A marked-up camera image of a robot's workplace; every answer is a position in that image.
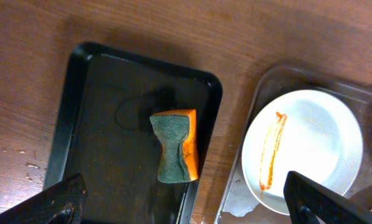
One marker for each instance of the brown translucent tray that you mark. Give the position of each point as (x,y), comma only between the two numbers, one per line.
(238,204)

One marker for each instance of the black plastic tray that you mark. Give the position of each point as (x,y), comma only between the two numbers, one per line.
(103,133)

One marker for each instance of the orange green sponge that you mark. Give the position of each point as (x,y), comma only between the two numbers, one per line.
(176,130)

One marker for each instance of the white plate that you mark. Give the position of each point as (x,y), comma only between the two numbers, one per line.
(307,131)

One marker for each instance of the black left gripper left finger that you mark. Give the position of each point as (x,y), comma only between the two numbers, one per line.
(60,203)

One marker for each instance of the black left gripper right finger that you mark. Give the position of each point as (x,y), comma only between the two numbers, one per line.
(310,202)

